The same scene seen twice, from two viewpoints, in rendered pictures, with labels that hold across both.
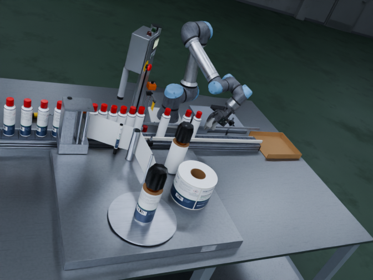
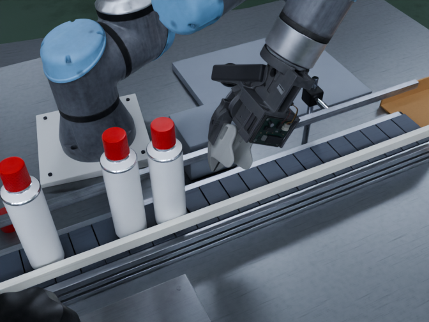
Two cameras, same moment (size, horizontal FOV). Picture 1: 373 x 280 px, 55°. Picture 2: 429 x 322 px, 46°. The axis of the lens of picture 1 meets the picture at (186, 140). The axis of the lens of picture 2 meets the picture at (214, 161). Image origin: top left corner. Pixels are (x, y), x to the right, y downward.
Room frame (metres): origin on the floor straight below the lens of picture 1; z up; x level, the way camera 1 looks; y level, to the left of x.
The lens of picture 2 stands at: (1.38, -0.15, 1.53)
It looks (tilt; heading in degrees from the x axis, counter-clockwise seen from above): 44 degrees down; 7
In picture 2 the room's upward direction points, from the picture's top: straight up
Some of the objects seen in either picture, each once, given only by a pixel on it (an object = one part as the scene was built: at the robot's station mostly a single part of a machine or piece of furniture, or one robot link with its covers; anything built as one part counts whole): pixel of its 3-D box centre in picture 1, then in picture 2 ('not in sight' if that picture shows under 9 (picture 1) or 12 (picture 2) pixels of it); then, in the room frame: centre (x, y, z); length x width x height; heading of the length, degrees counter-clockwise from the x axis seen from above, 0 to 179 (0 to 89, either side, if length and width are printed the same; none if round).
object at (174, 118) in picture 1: (169, 111); (93, 117); (2.12, 0.18, 0.89); 0.15 x 0.15 x 0.10
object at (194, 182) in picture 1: (193, 184); not in sight; (1.41, -0.11, 0.95); 0.20 x 0.20 x 0.14
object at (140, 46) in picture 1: (142, 50); not in sight; (1.76, 0.37, 1.38); 0.17 x 0.10 x 0.19; 177
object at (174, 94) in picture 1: (173, 95); (82, 65); (2.13, 0.18, 1.01); 0.13 x 0.12 x 0.14; 147
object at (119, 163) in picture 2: (184, 124); (123, 186); (1.87, 0.04, 0.98); 0.05 x 0.05 x 0.20
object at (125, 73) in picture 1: (124, 81); not in sight; (1.75, 0.43, 1.18); 0.04 x 0.04 x 0.21
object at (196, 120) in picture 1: (194, 126); (166, 176); (1.90, -0.02, 0.98); 0.05 x 0.05 x 0.20
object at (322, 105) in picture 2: (230, 129); (316, 119); (2.15, -0.25, 0.91); 0.07 x 0.03 x 0.17; 32
